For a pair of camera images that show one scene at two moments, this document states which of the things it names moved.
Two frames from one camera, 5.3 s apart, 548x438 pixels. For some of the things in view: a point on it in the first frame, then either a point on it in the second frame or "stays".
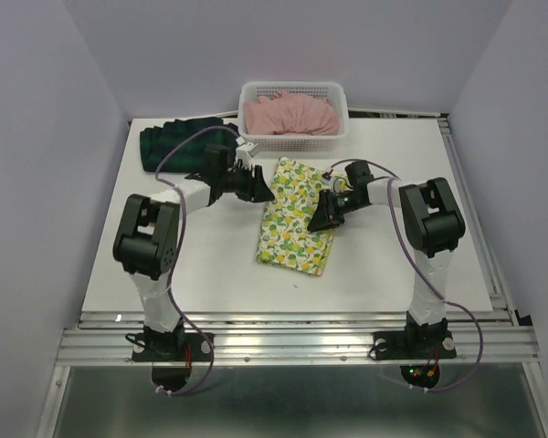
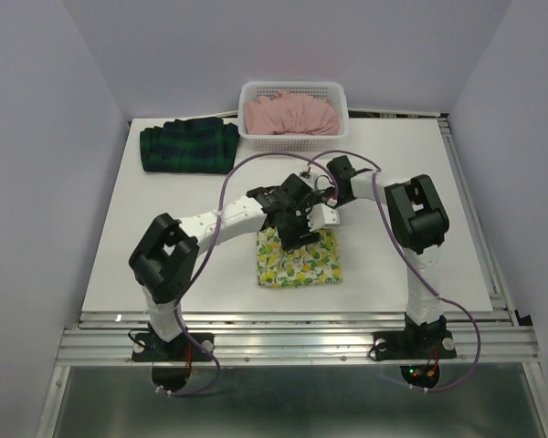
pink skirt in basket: [285, 112] stays
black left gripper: [256, 190] -> [292, 241]
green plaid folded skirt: [190, 156] stays
